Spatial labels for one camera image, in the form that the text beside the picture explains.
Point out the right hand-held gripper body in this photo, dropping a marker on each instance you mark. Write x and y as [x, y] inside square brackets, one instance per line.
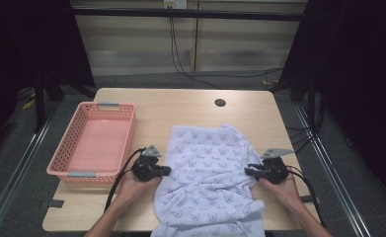
[274, 169]

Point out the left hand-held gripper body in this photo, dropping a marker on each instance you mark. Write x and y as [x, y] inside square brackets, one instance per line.
[146, 166]

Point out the white towel with grey print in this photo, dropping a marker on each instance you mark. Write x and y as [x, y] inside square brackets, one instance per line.
[207, 171]

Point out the person's right hand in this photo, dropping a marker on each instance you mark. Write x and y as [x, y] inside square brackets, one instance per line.
[281, 191]

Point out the person's left hand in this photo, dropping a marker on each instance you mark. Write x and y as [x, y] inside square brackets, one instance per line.
[134, 187]

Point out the black tape strip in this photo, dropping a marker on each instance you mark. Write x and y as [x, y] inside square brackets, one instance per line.
[309, 198]
[52, 204]

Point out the pink perforated plastic basket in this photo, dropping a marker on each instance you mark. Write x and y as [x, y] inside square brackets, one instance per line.
[98, 148]

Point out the black curtain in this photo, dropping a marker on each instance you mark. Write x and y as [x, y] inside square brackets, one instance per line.
[355, 82]
[29, 49]

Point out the black stand leg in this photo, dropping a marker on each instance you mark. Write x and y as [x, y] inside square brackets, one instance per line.
[39, 105]

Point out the aluminium floor rail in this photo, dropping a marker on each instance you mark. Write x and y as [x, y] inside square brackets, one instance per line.
[332, 171]
[19, 164]

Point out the black horizontal frame bar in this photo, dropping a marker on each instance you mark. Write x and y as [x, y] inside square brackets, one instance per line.
[187, 14]

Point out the white wall socket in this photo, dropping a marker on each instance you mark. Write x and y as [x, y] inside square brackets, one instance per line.
[175, 4]

